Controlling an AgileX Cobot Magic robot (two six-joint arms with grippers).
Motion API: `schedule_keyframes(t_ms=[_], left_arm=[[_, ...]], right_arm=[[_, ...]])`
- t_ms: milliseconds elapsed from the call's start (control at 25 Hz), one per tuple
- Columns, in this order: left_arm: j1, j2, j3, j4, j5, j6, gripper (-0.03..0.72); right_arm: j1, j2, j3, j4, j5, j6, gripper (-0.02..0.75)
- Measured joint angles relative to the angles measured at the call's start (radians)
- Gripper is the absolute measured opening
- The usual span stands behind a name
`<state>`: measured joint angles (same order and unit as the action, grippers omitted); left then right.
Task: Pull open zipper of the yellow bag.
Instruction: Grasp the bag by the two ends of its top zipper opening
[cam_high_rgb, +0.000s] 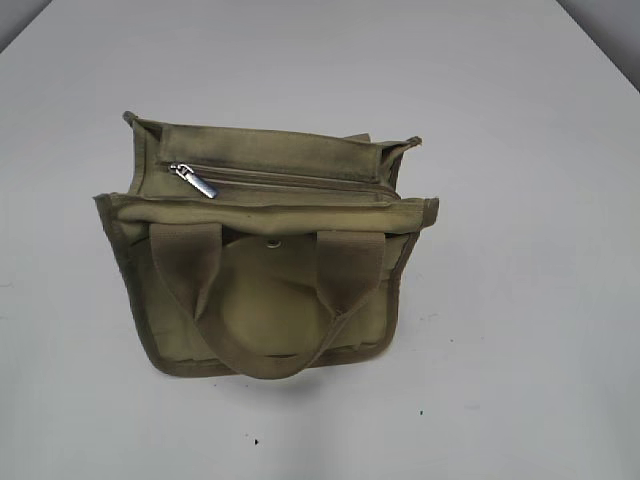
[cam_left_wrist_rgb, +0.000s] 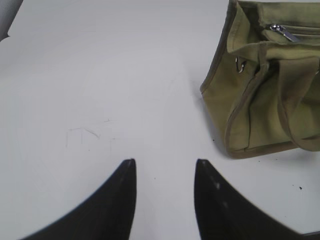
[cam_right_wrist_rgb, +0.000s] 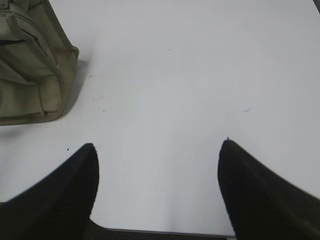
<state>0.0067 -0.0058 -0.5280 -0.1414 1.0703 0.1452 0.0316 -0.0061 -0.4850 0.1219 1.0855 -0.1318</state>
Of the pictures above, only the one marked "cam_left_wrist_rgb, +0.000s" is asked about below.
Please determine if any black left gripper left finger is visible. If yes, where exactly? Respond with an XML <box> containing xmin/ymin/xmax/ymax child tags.
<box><xmin>26</xmin><ymin>158</ymin><xmax>137</xmax><ymax>240</ymax></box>

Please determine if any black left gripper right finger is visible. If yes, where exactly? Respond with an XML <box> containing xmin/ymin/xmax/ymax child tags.
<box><xmin>194</xmin><ymin>159</ymin><xmax>309</xmax><ymax>240</ymax></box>

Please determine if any yellow canvas tote bag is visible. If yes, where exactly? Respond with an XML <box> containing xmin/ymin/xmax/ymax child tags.
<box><xmin>200</xmin><ymin>0</ymin><xmax>320</xmax><ymax>159</ymax></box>

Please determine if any silver zipper pull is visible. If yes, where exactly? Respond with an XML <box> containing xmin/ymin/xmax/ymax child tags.
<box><xmin>269</xmin><ymin>23</ymin><xmax>300</xmax><ymax>43</ymax></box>

